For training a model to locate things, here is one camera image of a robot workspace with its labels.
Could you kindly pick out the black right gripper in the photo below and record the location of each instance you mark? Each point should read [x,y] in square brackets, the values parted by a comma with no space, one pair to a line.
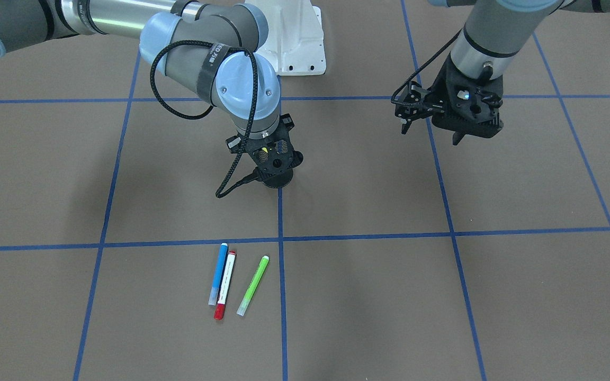
[232,143]

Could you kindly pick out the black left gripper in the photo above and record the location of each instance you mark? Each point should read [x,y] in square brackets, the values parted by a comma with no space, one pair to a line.
[439,94]

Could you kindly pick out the green highlighter pen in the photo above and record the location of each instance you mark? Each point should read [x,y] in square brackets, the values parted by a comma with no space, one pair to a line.
[253,285]

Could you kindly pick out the blue highlighter pen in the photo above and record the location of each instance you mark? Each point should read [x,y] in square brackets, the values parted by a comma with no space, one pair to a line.
[218,274]

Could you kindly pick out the red capped white marker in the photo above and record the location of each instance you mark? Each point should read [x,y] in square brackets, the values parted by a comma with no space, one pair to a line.
[224,286]

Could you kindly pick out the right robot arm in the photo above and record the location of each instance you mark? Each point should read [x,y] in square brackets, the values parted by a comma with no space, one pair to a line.
[211,50]

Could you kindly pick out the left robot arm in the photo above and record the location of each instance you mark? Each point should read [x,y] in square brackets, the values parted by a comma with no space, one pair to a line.
[495,31]

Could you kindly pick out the brown paper table mat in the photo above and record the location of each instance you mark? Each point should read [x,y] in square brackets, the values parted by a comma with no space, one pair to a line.
[392,257]

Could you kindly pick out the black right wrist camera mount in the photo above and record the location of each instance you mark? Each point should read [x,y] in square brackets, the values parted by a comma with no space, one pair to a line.
[275,163]

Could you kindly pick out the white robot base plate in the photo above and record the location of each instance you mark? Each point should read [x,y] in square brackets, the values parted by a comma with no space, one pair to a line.
[295,42]

